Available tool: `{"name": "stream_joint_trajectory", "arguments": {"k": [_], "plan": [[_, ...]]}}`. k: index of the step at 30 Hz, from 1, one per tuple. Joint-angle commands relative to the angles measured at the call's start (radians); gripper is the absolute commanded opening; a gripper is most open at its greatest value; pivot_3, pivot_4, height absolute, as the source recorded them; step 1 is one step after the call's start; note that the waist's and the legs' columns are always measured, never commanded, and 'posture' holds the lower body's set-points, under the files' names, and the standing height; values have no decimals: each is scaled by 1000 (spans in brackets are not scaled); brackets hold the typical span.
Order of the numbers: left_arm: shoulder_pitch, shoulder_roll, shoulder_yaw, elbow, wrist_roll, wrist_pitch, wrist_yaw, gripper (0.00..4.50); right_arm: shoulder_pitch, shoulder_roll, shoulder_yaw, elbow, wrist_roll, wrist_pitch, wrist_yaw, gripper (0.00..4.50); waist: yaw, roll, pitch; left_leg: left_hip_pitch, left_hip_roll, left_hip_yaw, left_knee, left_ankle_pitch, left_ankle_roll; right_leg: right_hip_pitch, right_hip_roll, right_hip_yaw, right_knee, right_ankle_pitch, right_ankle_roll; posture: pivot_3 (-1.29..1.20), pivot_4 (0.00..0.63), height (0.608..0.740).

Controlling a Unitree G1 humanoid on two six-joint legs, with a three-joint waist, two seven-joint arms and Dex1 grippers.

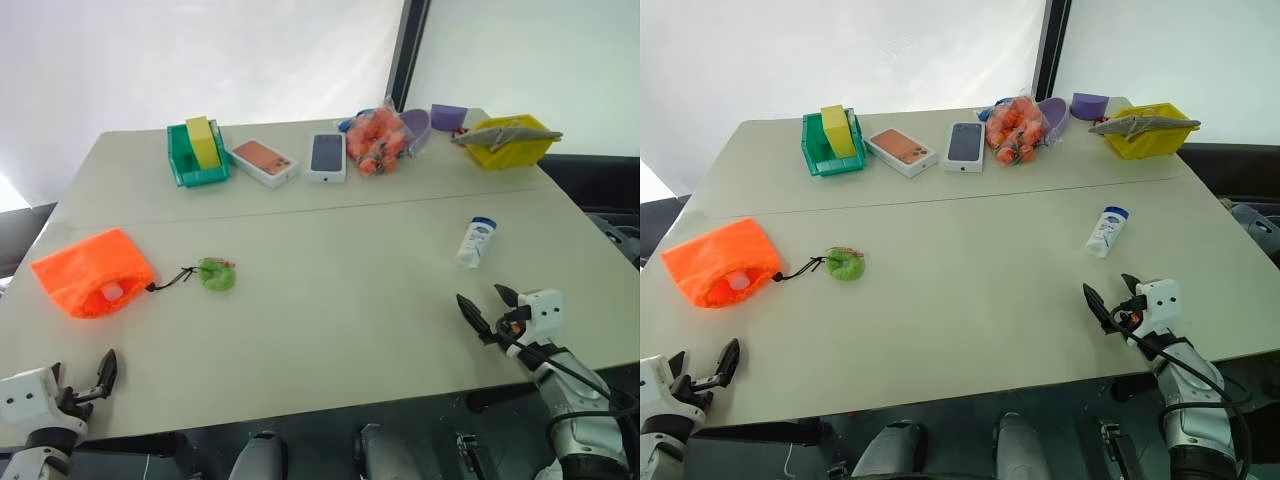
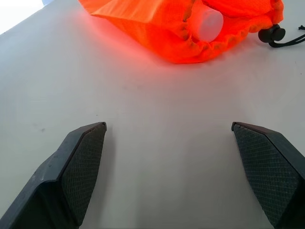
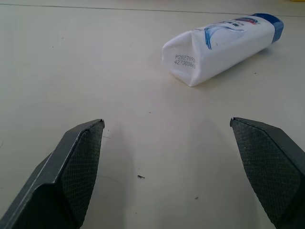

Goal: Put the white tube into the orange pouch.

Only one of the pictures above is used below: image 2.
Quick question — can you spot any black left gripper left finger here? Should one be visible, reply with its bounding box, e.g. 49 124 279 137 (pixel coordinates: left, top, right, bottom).
0 122 107 229

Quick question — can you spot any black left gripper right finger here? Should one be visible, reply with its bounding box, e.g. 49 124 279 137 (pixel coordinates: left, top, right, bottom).
231 121 305 229

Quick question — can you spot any white plastic bottle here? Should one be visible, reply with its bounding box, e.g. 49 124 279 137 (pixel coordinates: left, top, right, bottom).
191 8 224 43

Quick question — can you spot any black cord lock with string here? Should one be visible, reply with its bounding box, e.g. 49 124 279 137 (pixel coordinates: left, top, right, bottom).
268 24 305 49

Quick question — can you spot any black cord lock toggle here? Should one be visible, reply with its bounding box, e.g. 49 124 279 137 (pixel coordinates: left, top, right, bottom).
258 24 286 44

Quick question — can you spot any orange drawstring bag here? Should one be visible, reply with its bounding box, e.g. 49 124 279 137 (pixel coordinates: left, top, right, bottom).
78 0 285 64

